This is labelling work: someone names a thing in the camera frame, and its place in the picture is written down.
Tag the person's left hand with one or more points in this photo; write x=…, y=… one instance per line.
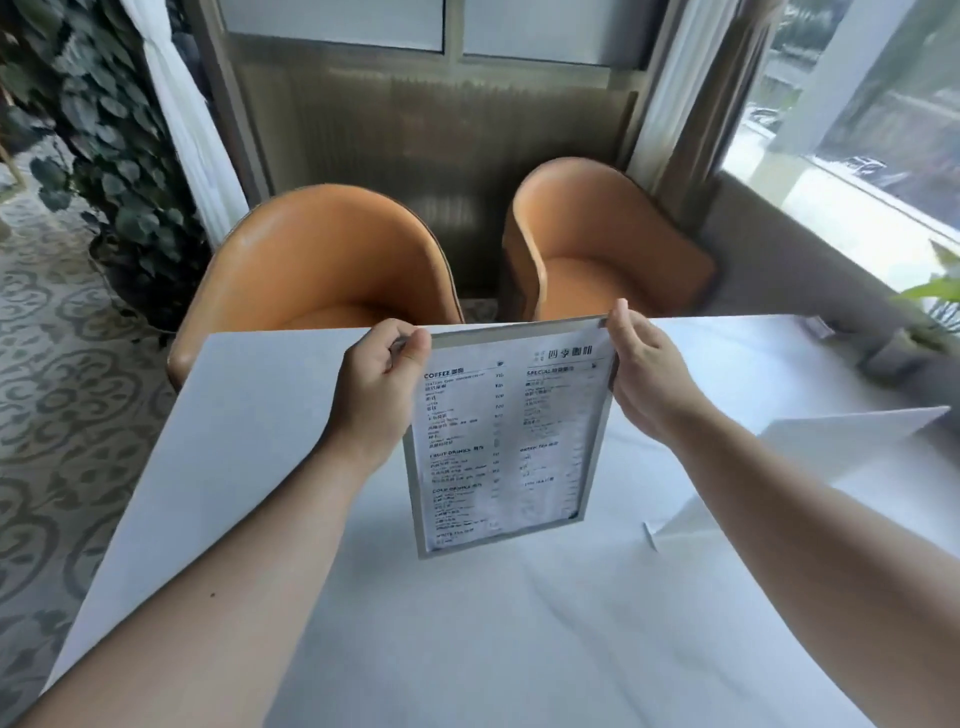
x=371, y=397

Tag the person's right hand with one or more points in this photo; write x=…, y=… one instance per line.
x=652, y=382

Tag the person's right thumb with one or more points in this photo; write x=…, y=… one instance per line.
x=621, y=322

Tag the person's left thumb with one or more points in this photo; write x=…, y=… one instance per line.
x=412, y=351

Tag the framed white menu card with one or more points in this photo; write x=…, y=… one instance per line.
x=502, y=435

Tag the person's right forearm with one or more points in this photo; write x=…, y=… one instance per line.
x=810, y=555

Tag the person's left forearm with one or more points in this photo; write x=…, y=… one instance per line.
x=225, y=592

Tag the orange leather tub chair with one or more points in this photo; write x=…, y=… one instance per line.
x=600, y=240
x=315, y=255

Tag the small white table item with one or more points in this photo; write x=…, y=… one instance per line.
x=819, y=328

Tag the ribbed glass partition panel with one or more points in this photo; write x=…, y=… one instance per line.
x=420, y=135

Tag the white folded table card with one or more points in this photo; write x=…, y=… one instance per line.
x=817, y=450

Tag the white sheer curtain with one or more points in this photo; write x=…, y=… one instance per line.
x=191, y=127
x=686, y=97

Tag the grey plant pot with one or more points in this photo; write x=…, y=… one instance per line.
x=896, y=360

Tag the white tablecloth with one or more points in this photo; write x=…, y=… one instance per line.
x=525, y=637

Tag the small green potted plant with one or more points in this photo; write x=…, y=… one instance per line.
x=937, y=292

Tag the large glass window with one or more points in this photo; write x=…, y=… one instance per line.
x=862, y=112

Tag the large green leafy plant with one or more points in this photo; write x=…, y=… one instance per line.
x=112, y=150

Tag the brown partition frame post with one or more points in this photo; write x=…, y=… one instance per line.
x=229, y=97

